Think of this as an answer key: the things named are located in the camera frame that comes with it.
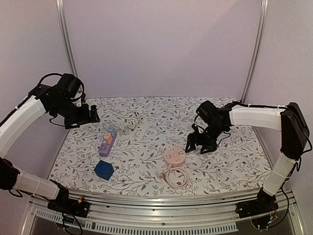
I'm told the right aluminium frame post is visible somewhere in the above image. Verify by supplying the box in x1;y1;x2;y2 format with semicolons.
240;0;269;103

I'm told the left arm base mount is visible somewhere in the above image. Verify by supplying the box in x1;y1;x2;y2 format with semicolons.
47;188;90;218

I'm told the purple power strip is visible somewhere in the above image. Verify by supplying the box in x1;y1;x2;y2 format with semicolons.
98;132;117;157

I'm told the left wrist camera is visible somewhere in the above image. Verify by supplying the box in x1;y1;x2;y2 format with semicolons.
73;91;86;107

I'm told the left aluminium frame post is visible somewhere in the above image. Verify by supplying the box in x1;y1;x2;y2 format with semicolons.
55;0;77;76

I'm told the dark blue cube socket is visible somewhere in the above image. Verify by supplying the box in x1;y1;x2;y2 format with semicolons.
94;160;114;181

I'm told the pink round power socket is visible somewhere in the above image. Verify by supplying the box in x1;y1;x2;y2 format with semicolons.
163;147;186;167

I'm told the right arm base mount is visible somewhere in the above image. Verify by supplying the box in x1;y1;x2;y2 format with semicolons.
235;188;278;218

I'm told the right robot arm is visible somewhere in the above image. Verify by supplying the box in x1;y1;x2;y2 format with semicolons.
185;101;311;213

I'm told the aluminium frame post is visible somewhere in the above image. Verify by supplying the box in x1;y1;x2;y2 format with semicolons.
55;0;77;76
240;0;269;103

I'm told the aluminium front rail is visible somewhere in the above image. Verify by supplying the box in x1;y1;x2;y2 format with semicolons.
22;189;307;235

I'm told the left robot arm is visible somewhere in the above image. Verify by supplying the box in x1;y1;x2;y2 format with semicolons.
0;73;100;212

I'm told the white coiled power cable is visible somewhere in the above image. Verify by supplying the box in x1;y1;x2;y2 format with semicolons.
119;111;145;133

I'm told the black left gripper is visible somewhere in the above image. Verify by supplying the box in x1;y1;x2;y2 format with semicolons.
52;97;100;129

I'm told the pink plug adapter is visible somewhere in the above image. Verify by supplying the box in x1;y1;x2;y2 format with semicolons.
104;132;113;144

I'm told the floral table cloth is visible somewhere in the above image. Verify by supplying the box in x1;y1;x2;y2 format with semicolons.
49;97;271;197

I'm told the light blue plug adapter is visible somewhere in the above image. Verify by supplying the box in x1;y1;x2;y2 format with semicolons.
107;125;116;136

